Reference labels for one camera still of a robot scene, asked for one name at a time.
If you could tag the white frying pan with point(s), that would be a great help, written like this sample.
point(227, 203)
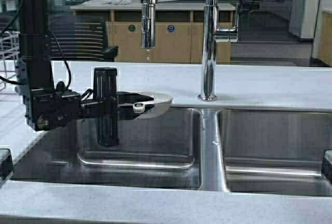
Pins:
point(161, 104)

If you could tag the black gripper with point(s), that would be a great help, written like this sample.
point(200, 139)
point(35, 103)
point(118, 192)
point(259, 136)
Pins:
point(103, 107)

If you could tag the robot base left corner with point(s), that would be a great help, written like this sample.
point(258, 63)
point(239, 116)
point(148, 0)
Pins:
point(6, 166)

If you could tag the stainless sink basin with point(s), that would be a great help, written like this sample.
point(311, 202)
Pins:
point(161, 152)
point(275, 152)

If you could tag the left stainless sink basin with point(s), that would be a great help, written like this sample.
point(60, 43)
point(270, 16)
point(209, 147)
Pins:
point(161, 152)

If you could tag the black office chair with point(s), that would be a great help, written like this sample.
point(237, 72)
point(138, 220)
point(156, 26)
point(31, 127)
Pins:
point(79, 38)

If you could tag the white wire dish rack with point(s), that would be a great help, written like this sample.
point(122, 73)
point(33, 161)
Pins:
point(10, 51)

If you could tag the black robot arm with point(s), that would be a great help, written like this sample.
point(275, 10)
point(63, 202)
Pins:
point(50, 105)

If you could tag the chrome kitchen faucet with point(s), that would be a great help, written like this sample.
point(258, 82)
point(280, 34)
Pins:
point(212, 34)

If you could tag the wooden background counter cabinet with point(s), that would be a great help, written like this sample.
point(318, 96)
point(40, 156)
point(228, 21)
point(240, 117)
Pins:
point(178, 26)

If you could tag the robot base right corner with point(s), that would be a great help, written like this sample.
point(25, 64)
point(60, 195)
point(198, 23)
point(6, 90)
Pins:
point(326, 165)

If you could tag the right stainless sink basin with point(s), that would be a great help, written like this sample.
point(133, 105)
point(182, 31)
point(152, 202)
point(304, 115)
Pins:
point(275, 152)

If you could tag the white crumpled cloth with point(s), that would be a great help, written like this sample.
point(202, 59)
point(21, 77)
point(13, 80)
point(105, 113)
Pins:
point(104, 2)

